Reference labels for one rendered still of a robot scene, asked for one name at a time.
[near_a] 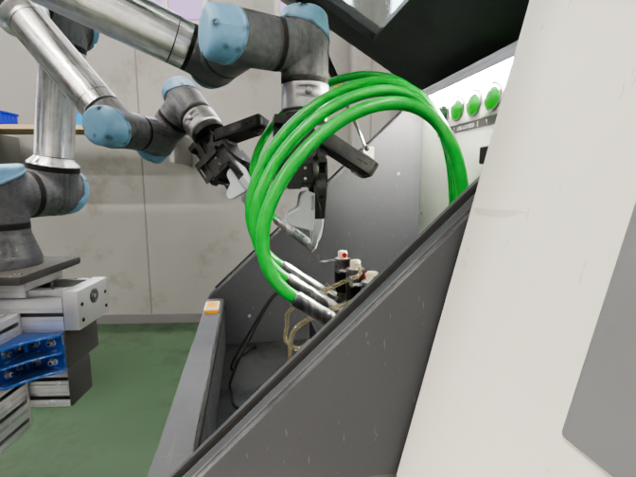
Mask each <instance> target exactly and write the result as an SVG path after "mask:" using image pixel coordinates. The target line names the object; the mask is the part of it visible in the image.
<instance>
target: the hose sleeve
mask: <svg viewBox="0 0 636 477"><path fill-rule="evenodd" d="M274 224H276V225H277V226H278V227H280V228H281V229H282V230H284V231H285V232H286V233H288V234H289V235H290V236H292V237H293V238H294V239H296V240H297V241H299V242H300V243H301V244H303V245H304V246H305V247H306V246H307V245H308V243H309V242H310V238H308V237H307V236H306V235H304V234H303V233H302V232H300V231H299V230H298V229H296V228H295V227H294V226H290V225H289V224H288V223H287V222H286V221H285V220H284V219H282V218H281V217H280V216H278V217H276V219H275V220H274Z"/></svg>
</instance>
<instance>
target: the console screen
mask: <svg viewBox="0 0 636 477"><path fill-rule="evenodd" d="M562 435H563V437H564V438H565V439H567V440H568V441H569V442H570V443H572V444H573V445H574V446H575V447H577V448H578V449H579V450H580V451H582V452H583V453H584V454H586V455H587V456H588V457H589V458H590V459H592V460H593V462H594V463H596V464H597V465H598V466H599V467H601V468H602V469H603V470H605V471H606V472H607V473H608V474H610V475H611V476H612V477H636V202H635V205H634V208H633V211H632V214H631V217H630V220H629V223H628V226H627V231H626V234H625V237H624V240H623V243H622V246H621V249H620V252H619V255H618V258H617V261H616V264H615V267H614V270H613V273H612V276H611V279H610V282H609V287H608V290H607V293H606V296H605V299H604V302H603V305H602V308H601V310H600V314H599V317H598V320H597V323H596V326H595V329H594V332H593V335H592V339H591V343H590V346H589V349H588V352H587V355H586V358H585V361H584V363H583V366H582V370H581V373H580V376H579V379H578V382H577V385H576V387H575V390H574V395H573V399H572V402H571V405H570V408H569V411H568V414H567V416H566V419H565V422H564V426H563V429H562Z"/></svg>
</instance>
